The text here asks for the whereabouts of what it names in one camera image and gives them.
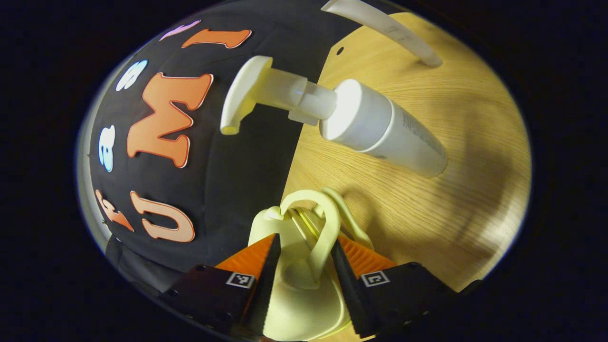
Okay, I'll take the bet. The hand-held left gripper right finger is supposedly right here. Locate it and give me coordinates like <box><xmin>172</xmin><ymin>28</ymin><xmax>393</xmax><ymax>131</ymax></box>
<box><xmin>330</xmin><ymin>233</ymin><xmax>459</xmax><ymax>339</ymax></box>

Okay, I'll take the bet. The white skin care tube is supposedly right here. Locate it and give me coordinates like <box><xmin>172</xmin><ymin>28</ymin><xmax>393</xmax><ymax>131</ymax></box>
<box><xmin>321</xmin><ymin>0</ymin><xmax>444</xmax><ymax>68</ymax></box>

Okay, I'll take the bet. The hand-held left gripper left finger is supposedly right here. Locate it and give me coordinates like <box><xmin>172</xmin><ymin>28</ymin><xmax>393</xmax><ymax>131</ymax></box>
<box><xmin>159</xmin><ymin>233</ymin><xmax>282</xmax><ymax>339</ymax></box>

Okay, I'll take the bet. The white pump bottle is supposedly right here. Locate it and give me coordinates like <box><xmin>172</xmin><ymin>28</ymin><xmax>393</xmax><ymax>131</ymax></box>
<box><xmin>220</xmin><ymin>56</ymin><xmax>448</xmax><ymax>178</ymax></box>

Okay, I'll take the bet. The black backdrop cloth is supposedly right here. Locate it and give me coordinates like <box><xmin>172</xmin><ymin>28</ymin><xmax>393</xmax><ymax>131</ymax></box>
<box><xmin>78</xmin><ymin>0</ymin><xmax>395</xmax><ymax>295</ymax></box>

